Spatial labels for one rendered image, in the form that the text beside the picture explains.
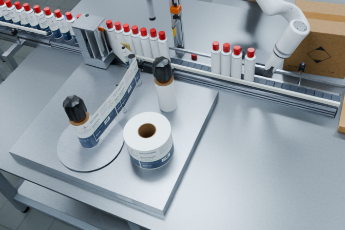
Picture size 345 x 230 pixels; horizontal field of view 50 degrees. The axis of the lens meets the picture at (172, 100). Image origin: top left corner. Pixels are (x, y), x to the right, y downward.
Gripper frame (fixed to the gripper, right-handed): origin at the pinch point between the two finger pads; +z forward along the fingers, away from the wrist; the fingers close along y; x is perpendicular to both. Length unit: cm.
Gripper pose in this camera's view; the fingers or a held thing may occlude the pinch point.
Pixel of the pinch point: (266, 72)
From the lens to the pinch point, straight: 181.4
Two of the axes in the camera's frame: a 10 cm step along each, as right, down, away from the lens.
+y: -4.0, 7.2, -5.7
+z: -2.2, 5.3, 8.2
